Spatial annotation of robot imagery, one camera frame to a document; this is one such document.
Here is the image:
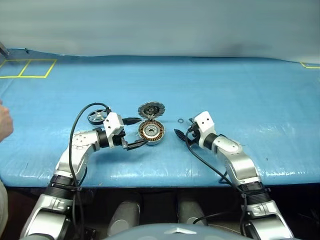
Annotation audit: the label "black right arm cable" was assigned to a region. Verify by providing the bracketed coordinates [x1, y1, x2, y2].
[185, 126, 251, 237]

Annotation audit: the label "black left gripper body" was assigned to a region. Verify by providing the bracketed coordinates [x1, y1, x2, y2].
[111, 116, 129, 150]

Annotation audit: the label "blue plastic table cover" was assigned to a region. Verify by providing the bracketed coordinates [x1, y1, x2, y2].
[0, 47, 320, 189]

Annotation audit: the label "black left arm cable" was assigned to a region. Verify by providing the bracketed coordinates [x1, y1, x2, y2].
[68, 102, 113, 240]

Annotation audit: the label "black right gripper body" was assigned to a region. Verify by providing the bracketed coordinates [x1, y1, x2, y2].
[186, 121, 201, 147]

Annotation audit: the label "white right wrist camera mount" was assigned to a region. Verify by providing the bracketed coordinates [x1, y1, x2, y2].
[193, 111, 217, 146]

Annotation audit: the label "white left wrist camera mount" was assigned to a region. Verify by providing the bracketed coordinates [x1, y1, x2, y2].
[102, 112, 125, 149]

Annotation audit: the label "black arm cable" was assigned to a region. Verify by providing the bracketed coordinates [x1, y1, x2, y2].
[185, 126, 251, 237]
[68, 102, 113, 240]

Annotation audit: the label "grey robot torso with logo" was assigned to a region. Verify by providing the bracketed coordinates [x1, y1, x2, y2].
[102, 222, 242, 240]

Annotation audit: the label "person's bare hand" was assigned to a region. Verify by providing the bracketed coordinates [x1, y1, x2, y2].
[0, 99, 14, 144]

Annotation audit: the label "grey metal bar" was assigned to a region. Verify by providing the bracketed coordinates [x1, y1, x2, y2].
[0, 41, 10, 57]

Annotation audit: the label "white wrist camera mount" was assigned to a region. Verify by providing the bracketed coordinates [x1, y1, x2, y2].
[193, 111, 217, 146]
[102, 112, 125, 149]

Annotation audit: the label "round motor housing copper windings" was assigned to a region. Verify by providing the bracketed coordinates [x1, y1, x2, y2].
[136, 119, 167, 147]

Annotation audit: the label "round ribbed motor lid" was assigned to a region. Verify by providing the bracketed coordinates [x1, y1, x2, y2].
[136, 100, 167, 119]

